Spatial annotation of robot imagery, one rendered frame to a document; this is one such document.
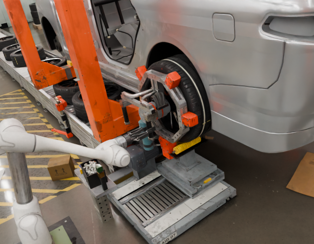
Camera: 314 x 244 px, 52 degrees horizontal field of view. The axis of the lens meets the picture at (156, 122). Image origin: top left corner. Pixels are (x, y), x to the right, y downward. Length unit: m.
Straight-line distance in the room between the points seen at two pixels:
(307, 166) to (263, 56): 1.63
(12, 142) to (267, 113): 1.37
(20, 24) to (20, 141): 2.66
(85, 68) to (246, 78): 1.25
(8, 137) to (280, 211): 1.99
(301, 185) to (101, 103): 1.79
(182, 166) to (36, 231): 1.30
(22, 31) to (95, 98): 1.96
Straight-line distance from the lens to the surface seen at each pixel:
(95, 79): 2.57
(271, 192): 2.86
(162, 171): 2.89
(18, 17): 4.32
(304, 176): 3.04
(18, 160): 2.06
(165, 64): 2.30
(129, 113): 2.81
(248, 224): 2.60
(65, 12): 2.42
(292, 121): 1.85
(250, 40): 1.75
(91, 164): 2.46
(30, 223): 2.10
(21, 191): 2.18
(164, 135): 2.51
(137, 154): 2.74
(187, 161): 2.74
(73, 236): 2.35
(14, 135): 1.84
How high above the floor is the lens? 1.90
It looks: 28 degrees down
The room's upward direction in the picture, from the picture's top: 10 degrees counter-clockwise
